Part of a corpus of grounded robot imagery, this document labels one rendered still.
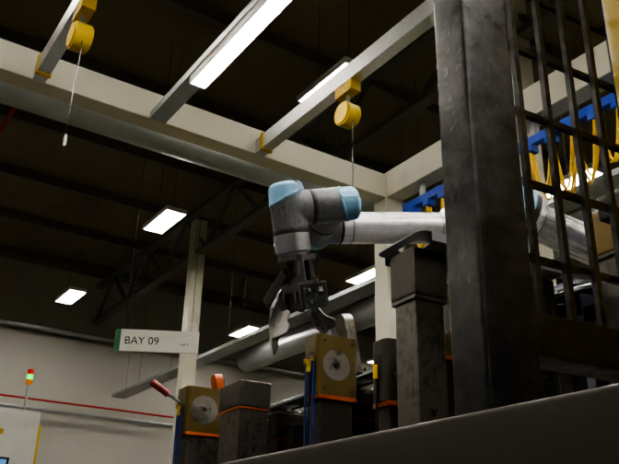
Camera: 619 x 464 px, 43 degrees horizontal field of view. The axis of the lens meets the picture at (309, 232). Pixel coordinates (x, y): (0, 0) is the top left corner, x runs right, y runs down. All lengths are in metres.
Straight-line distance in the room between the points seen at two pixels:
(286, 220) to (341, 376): 0.34
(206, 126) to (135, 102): 0.51
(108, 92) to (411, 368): 4.36
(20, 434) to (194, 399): 6.09
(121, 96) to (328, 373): 3.85
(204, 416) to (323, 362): 0.64
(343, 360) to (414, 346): 0.61
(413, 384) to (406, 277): 0.13
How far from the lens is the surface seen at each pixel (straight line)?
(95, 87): 5.12
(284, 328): 1.58
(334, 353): 1.51
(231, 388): 1.87
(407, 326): 0.93
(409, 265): 0.94
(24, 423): 8.11
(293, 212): 1.61
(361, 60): 4.61
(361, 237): 1.79
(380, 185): 6.03
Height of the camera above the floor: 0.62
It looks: 24 degrees up
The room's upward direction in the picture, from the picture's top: 1 degrees clockwise
